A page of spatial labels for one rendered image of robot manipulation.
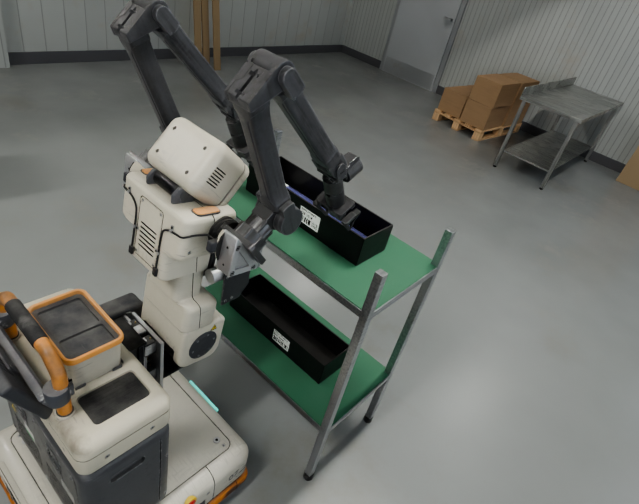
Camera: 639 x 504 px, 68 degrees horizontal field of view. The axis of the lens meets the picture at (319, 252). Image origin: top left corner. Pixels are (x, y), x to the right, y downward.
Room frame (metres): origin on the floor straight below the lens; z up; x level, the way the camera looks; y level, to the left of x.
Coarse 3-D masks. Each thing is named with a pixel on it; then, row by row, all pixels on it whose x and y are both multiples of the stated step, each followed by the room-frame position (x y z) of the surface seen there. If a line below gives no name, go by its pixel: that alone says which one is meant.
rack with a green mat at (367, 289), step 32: (288, 256) 1.26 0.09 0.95; (320, 256) 1.31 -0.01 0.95; (384, 256) 1.40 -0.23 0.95; (416, 256) 1.46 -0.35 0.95; (352, 288) 1.18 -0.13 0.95; (384, 288) 1.22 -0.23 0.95; (320, 320) 1.65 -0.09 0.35; (256, 352) 1.36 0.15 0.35; (352, 352) 1.08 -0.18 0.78; (288, 384) 1.24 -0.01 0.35; (320, 384) 1.28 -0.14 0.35; (352, 384) 1.32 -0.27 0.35; (384, 384) 1.42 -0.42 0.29; (320, 416) 1.13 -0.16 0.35; (320, 448) 1.07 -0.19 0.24
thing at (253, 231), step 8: (256, 216) 0.98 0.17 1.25; (224, 224) 0.96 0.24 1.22; (240, 224) 0.96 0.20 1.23; (248, 224) 0.96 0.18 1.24; (256, 224) 0.97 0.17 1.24; (264, 224) 0.97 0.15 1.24; (232, 232) 0.94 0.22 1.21; (240, 232) 0.94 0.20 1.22; (248, 232) 0.94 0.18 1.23; (256, 232) 0.95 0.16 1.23; (264, 232) 0.96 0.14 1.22; (272, 232) 1.00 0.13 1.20; (240, 240) 0.92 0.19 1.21; (248, 240) 0.93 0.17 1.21; (256, 240) 0.94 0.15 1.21; (264, 240) 0.95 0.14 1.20; (248, 248) 0.90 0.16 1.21; (256, 248) 0.91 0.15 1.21; (256, 256) 0.91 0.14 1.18
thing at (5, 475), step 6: (0, 468) 0.71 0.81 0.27; (6, 468) 0.71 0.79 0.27; (0, 474) 0.70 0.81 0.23; (6, 474) 0.69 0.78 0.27; (6, 480) 0.68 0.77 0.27; (12, 480) 0.68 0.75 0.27; (6, 486) 0.68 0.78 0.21; (12, 486) 0.67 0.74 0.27; (12, 492) 0.65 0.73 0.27; (18, 492) 0.65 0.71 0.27; (12, 498) 0.66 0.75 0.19; (18, 498) 0.64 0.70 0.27; (24, 498) 0.64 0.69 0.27
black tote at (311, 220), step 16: (288, 160) 1.74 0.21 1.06; (288, 176) 1.72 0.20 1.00; (304, 176) 1.68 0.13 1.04; (256, 192) 1.59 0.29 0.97; (304, 192) 1.67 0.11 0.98; (320, 192) 1.63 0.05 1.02; (304, 208) 1.45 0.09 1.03; (304, 224) 1.44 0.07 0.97; (320, 224) 1.40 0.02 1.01; (336, 224) 1.37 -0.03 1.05; (368, 224) 1.49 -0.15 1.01; (384, 224) 1.46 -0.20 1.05; (320, 240) 1.39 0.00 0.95; (336, 240) 1.36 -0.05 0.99; (352, 240) 1.32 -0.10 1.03; (368, 240) 1.32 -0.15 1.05; (384, 240) 1.42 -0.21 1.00; (352, 256) 1.31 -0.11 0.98; (368, 256) 1.35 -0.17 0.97
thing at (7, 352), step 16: (0, 320) 0.76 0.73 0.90; (0, 336) 0.72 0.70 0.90; (0, 352) 0.66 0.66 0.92; (16, 352) 0.69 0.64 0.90; (0, 368) 0.60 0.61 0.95; (16, 368) 0.65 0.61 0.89; (0, 384) 0.57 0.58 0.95; (16, 384) 0.59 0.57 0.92; (32, 384) 0.62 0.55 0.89; (48, 384) 0.62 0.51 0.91; (16, 400) 0.57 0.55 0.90; (32, 400) 0.59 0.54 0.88; (48, 400) 0.59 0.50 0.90; (64, 400) 0.60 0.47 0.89; (48, 416) 0.61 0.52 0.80
